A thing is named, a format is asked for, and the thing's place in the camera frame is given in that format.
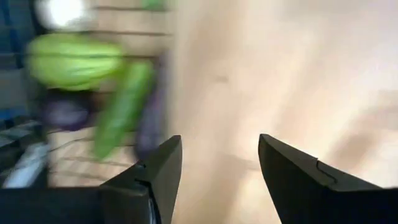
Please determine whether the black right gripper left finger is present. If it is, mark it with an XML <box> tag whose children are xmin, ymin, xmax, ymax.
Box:
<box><xmin>0</xmin><ymin>135</ymin><xmax>183</xmax><ymax>224</ymax></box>

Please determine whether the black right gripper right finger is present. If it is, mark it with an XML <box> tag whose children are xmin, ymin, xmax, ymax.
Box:
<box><xmin>259</xmin><ymin>134</ymin><xmax>398</xmax><ymax>224</ymax></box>

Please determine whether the slim purple eggplant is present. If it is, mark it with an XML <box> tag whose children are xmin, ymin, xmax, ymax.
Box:
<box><xmin>135</xmin><ymin>58</ymin><xmax>169</xmax><ymax>159</ymax></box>

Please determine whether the green cucumber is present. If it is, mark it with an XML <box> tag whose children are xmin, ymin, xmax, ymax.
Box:
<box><xmin>93</xmin><ymin>60</ymin><xmax>155</xmax><ymax>159</ymax></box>

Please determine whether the round purple eggplant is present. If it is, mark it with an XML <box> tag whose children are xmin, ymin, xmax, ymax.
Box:
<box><xmin>42</xmin><ymin>93</ymin><xmax>93</xmax><ymax>131</ymax></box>

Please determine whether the light green ribbed squash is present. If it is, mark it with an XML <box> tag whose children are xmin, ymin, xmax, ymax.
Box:
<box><xmin>26</xmin><ymin>33</ymin><xmax>125</xmax><ymax>91</ymax></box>

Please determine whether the gold wire basket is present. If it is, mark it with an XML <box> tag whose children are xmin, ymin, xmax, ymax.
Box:
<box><xmin>27</xmin><ymin>0</ymin><xmax>175</xmax><ymax>187</ymax></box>

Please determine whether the small green pepper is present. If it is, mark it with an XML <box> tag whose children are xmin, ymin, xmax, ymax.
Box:
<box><xmin>141</xmin><ymin>0</ymin><xmax>169</xmax><ymax>12</ymax></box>

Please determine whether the white garlic bulb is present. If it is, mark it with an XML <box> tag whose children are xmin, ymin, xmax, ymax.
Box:
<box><xmin>35</xmin><ymin>0</ymin><xmax>91</xmax><ymax>32</ymax></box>

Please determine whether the grey rail bracket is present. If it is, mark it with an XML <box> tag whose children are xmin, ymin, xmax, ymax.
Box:
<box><xmin>2</xmin><ymin>141</ymin><xmax>50</xmax><ymax>189</ymax></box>

